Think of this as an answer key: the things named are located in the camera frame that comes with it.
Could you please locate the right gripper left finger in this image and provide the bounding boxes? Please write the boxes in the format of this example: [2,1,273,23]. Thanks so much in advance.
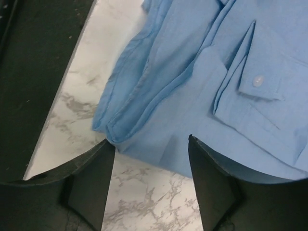
[0,140,115,231]

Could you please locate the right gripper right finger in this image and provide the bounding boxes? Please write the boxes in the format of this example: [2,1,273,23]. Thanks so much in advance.
[188,136,308,231]

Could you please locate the light blue long sleeve shirt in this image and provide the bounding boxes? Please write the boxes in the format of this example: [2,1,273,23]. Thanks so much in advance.
[92,0,308,180]

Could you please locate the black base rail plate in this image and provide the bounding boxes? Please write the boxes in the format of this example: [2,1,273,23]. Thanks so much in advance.
[0,0,93,182]

